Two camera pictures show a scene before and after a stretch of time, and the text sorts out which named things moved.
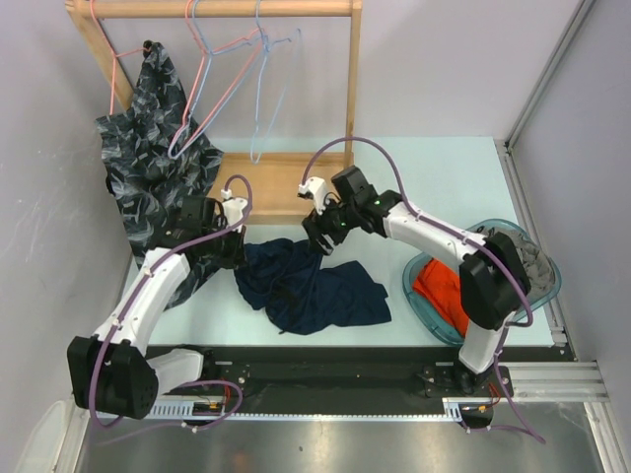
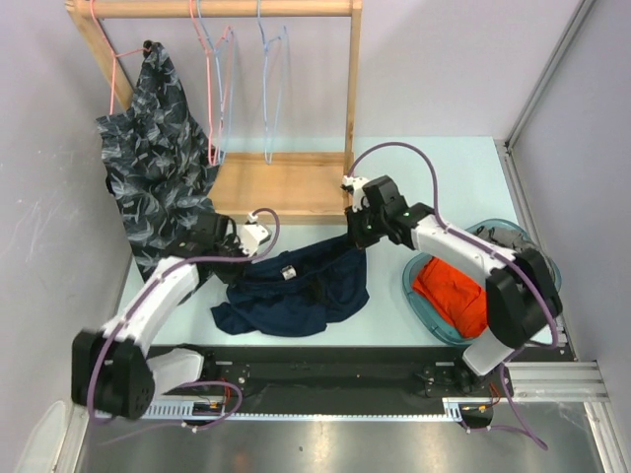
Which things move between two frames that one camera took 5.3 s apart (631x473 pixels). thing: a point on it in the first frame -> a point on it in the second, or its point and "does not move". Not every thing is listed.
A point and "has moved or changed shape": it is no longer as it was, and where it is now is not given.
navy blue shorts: [282, 278] has moved or changed shape
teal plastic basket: [443, 329] does not move
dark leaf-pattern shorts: [158, 157] does not move
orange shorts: [438, 285] does not move
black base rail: [334, 382] does not move
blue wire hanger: [278, 58] has moved or changed shape
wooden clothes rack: [268, 182] does not move
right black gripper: [315, 225] -> [361, 240]
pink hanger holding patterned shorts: [115, 55] does not move
